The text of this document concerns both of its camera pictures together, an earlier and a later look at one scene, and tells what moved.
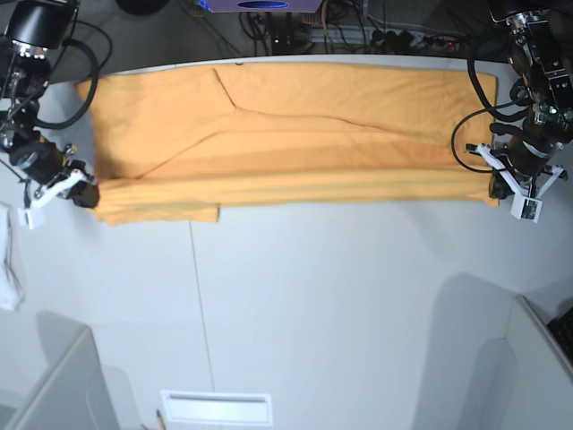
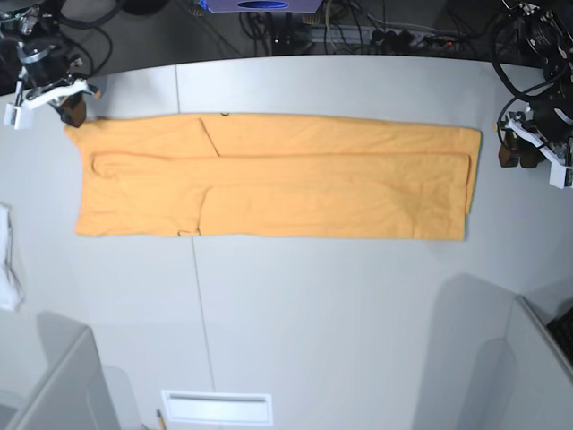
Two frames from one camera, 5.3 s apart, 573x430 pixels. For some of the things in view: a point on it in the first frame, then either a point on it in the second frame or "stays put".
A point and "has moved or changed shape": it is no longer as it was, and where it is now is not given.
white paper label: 218,408 stays put
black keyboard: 561,328 stays put
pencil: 160,421 stays put
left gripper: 41,161 → 47,64
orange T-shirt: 175,146 has moved or changed shape
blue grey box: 264,5 stays put
